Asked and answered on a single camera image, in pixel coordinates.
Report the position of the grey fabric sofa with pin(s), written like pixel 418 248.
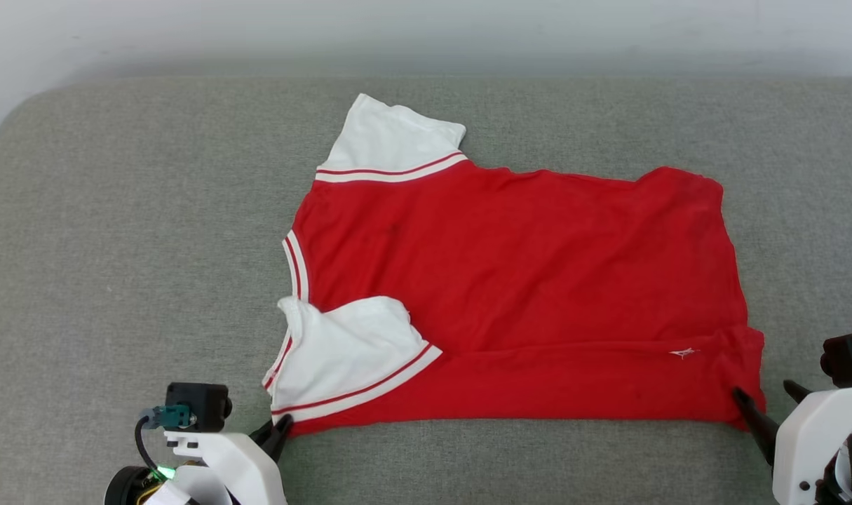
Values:
pixel 117 245

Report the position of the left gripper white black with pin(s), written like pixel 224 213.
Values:
pixel 229 466

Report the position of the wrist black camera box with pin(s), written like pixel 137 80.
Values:
pixel 850 358
pixel 198 405

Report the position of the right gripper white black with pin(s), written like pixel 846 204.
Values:
pixel 811 449

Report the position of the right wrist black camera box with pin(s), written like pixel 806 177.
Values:
pixel 850 358

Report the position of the left wrist camera teal connector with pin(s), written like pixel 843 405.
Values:
pixel 170 416

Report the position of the red and white t-shirt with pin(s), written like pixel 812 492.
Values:
pixel 524 280

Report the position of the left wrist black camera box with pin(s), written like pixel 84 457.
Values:
pixel 198 405

